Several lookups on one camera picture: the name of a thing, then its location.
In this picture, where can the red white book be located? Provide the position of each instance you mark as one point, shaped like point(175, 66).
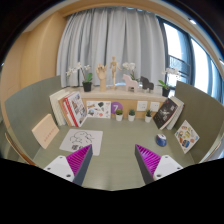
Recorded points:
point(76, 108)

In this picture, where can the wooden hand model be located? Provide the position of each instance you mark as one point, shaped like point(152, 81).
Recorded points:
point(101, 71)

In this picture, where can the small potted plant left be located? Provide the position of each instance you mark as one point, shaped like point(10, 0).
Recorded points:
point(119, 115)

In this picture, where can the colourful sticker card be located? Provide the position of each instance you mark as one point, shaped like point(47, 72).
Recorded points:
point(186, 136)

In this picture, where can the beige wooden board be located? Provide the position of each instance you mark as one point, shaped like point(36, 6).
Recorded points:
point(45, 131)

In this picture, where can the small potted plant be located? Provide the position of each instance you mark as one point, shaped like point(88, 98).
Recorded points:
point(131, 115)
point(148, 116)
point(119, 115)

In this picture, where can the white orchid black pot right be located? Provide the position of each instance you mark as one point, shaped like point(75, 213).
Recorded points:
point(165, 87)

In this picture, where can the white orchid behind horse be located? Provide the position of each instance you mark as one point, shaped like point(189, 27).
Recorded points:
point(131, 68)

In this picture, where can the black cover book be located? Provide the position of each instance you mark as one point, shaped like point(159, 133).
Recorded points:
point(165, 113)

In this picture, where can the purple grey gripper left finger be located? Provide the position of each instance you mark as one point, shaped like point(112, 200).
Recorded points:
point(73, 167)

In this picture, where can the pink wooden horse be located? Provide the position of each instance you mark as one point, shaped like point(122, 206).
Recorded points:
point(130, 83)

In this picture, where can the white wall socket left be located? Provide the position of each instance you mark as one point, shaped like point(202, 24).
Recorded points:
point(142, 105)

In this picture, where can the small potted plant middle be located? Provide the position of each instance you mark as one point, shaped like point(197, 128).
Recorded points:
point(131, 115)

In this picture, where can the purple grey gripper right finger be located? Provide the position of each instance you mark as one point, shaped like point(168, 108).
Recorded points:
point(154, 167)

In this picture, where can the white wall socket right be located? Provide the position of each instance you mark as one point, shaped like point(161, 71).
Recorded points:
point(154, 106)

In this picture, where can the purple round number sign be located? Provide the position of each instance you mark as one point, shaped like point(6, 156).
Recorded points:
point(116, 108)

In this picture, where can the blue white computer mouse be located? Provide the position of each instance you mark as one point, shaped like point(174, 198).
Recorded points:
point(161, 140)

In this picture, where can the white orchid black pot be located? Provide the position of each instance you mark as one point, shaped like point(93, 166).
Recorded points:
point(165, 87)
point(87, 75)

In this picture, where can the white orchid black pot left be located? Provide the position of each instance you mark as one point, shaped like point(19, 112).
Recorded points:
point(87, 75)

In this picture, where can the white book behind black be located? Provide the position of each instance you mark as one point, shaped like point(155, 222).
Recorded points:
point(177, 113)

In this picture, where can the white wall socket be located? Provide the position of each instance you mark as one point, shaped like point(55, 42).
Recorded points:
point(154, 106)
point(142, 105)

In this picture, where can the grey curtain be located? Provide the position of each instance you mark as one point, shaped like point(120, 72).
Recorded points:
point(102, 35)

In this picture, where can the wooden mannequin figure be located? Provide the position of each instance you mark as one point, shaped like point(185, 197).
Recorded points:
point(114, 67)

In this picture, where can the small potted plant right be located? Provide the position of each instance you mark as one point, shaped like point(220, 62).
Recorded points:
point(148, 116)

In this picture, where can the wooden shelf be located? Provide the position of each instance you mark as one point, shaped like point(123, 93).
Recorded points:
point(128, 99)

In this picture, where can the black wooden horse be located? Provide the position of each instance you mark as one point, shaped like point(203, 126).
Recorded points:
point(146, 84)

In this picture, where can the white sticker picture card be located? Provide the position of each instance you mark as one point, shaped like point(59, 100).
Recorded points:
point(99, 109)

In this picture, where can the white standing book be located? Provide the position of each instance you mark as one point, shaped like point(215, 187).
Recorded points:
point(54, 100)

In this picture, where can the white sketch mouse pad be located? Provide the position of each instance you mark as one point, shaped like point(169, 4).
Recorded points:
point(77, 138)

